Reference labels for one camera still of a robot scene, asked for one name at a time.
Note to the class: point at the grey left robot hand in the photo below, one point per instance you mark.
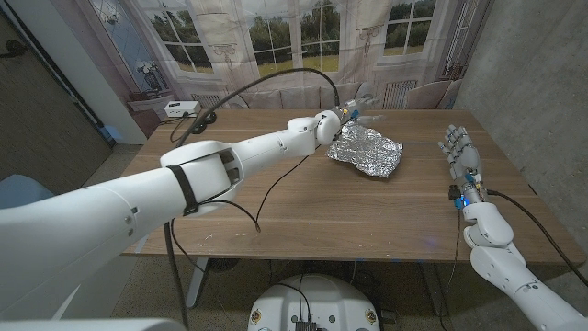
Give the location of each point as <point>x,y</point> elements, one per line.
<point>351,112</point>

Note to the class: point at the aluminum foil sheet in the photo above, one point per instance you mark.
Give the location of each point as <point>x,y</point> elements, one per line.
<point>367,149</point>

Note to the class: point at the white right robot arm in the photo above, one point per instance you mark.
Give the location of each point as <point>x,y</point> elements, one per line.
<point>505,271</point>

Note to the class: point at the blue chair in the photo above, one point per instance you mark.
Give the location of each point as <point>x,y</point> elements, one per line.
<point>23,190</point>

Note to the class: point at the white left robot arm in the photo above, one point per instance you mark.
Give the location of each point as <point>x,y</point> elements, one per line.
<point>138,207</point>

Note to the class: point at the white power strip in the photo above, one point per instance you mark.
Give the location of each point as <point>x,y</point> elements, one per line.
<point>181,108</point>

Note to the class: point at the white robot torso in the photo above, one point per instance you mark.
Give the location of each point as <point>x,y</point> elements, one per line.
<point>312,303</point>

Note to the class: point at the white table leg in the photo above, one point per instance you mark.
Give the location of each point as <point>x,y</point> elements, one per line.
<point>198,285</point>
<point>434,289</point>

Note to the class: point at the printed window backdrop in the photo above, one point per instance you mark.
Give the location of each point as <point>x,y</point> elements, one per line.
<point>275,37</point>

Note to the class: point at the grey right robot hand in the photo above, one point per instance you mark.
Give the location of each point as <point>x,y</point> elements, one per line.
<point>464,161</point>

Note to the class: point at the black power adapter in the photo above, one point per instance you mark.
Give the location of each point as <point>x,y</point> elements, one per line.
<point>210,118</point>
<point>196,128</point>

